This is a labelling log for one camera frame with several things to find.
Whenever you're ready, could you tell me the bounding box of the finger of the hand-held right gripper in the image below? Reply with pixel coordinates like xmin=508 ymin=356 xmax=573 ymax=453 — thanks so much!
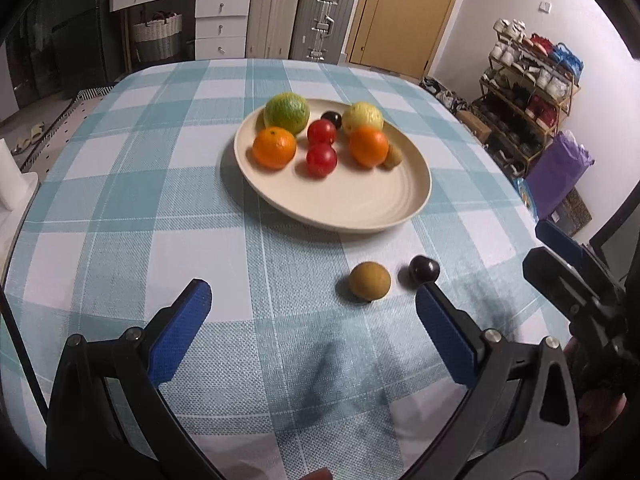
xmin=535 ymin=219 xmax=617 ymax=283
xmin=522 ymin=247 xmax=603 ymax=322

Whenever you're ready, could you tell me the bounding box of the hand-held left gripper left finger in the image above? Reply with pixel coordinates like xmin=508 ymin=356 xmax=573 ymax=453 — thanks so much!
xmin=46 ymin=279 xmax=223 ymax=480

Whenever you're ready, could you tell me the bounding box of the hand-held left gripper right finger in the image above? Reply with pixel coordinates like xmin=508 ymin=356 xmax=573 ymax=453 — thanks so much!
xmin=402 ymin=282 xmax=583 ymax=480

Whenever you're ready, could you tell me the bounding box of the brown round fruit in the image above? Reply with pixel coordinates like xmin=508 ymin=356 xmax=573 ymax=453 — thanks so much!
xmin=348 ymin=261 xmax=392 ymax=303

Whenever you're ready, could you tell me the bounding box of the cream oval plate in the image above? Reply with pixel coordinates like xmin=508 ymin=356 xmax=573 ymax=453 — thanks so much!
xmin=233 ymin=98 xmax=432 ymax=233

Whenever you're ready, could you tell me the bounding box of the orange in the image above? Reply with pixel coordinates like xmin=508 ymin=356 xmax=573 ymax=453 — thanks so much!
xmin=252 ymin=126 xmax=297 ymax=170
xmin=348 ymin=125 xmax=390 ymax=169

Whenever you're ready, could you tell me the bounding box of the red tomato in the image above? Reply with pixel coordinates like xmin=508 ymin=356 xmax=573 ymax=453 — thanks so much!
xmin=306 ymin=119 xmax=337 ymax=146
xmin=305 ymin=143 xmax=338 ymax=178

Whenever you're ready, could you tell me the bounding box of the person's right hand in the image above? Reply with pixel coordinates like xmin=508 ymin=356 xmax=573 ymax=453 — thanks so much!
xmin=580 ymin=392 xmax=628 ymax=440

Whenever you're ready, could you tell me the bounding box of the dark speckled box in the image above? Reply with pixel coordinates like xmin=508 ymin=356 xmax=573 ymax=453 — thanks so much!
xmin=550 ymin=187 xmax=594 ymax=237

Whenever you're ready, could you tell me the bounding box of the purple bag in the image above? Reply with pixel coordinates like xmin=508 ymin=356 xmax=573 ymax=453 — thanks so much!
xmin=525 ymin=130 xmax=596 ymax=221

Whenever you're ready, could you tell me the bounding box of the teal checked tablecloth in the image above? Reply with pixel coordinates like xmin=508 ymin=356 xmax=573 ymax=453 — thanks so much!
xmin=0 ymin=58 xmax=573 ymax=480

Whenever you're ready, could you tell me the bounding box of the brown cardboard box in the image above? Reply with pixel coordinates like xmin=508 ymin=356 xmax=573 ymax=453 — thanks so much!
xmin=455 ymin=109 xmax=493 ymax=144

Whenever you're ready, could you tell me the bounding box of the shoe rack with shoes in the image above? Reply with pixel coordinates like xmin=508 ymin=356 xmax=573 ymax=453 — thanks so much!
xmin=472 ymin=19 xmax=584 ymax=162

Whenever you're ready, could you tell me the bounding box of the pile of shoes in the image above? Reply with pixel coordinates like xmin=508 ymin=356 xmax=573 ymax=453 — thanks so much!
xmin=420 ymin=76 xmax=473 ymax=113

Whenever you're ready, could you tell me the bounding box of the yellow lemon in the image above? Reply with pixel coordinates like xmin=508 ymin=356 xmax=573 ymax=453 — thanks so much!
xmin=342 ymin=102 xmax=385 ymax=136

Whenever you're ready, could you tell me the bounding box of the green citrus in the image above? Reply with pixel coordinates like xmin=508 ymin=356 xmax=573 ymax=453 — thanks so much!
xmin=263 ymin=91 xmax=311 ymax=136

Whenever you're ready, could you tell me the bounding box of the striped floor mat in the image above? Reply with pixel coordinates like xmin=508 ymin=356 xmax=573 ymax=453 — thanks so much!
xmin=64 ymin=85 xmax=114 ymax=105

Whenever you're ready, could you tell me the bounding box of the wooden door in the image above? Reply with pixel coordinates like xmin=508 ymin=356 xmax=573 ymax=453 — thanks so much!
xmin=345 ymin=0 xmax=469 ymax=80

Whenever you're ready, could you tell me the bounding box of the woven basket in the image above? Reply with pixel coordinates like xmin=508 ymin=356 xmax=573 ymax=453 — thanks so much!
xmin=131 ymin=11 xmax=184 ymax=63

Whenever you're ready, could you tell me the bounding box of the silver suitcase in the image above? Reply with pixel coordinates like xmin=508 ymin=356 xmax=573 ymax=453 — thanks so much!
xmin=290 ymin=0 xmax=357 ymax=65

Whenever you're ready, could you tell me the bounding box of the white desk with drawers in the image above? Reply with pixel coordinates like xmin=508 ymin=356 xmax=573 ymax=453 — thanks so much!
xmin=109 ymin=0 xmax=252 ymax=61

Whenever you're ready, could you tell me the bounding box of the beige suitcase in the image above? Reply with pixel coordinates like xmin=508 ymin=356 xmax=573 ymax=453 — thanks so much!
xmin=246 ymin=0 xmax=304 ymax=60

